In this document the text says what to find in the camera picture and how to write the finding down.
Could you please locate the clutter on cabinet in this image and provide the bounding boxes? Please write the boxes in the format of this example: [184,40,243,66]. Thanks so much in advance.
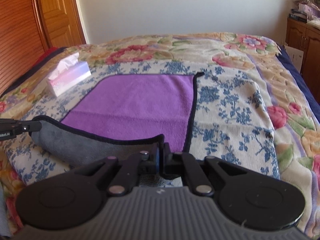
[289,0,320,29]

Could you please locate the blue floral white towel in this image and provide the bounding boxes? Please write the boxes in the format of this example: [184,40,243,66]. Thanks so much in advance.
[2,61,279,185]

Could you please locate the pink white tissue pack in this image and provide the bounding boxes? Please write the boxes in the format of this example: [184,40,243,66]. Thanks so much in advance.
[46,53,91,97]

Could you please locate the wooden side cabinet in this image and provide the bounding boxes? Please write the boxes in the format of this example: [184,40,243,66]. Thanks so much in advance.
[285,18,320,101]

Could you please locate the purple grey microfiber towel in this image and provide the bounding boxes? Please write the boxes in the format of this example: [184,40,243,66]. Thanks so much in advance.
[30,73,202,167]

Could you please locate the white paper bag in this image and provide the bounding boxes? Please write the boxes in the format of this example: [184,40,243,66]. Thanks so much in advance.
[284,45,304,73]

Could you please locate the floral bed blanket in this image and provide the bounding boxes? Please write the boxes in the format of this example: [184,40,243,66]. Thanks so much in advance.
[1,33,319,239]

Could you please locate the wooden wardrobe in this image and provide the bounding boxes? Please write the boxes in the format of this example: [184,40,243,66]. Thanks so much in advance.
[1,0,86,93]

